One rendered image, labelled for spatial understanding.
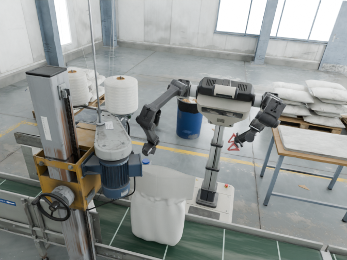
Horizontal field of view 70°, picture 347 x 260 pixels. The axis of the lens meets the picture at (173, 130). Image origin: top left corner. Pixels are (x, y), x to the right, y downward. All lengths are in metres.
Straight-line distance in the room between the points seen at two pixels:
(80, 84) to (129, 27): 8.79
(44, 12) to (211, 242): 6.51
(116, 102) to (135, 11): 8.79
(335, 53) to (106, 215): 8.92
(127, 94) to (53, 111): 0.33
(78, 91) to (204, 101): 0.87
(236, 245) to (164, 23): 8.39
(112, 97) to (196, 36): 8.34
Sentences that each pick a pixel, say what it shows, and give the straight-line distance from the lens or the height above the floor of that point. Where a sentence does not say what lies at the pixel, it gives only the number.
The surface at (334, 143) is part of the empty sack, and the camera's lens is 3.11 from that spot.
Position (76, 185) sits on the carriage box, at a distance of 1.36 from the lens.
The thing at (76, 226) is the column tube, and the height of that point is 0.88.
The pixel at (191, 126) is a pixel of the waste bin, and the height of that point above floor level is 0.24.
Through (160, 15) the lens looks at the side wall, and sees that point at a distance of 9.64.
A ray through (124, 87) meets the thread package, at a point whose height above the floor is 1.67.
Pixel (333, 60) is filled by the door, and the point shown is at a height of 0.36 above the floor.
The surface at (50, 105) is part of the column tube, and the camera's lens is 1.16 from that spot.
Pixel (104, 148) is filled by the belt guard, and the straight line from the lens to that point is 1.21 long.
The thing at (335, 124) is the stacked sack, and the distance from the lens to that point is 5.12.
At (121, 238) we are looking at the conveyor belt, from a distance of 2.14.
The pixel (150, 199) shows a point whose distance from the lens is 1.77.
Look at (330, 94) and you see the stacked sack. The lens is 4.90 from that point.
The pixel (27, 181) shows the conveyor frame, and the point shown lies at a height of 0.39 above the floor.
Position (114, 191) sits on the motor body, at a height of 1.16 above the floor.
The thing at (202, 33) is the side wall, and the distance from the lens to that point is 9.41.
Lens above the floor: 2.09
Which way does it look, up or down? 30 degrees down
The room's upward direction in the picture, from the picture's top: 4 degrees clockwise
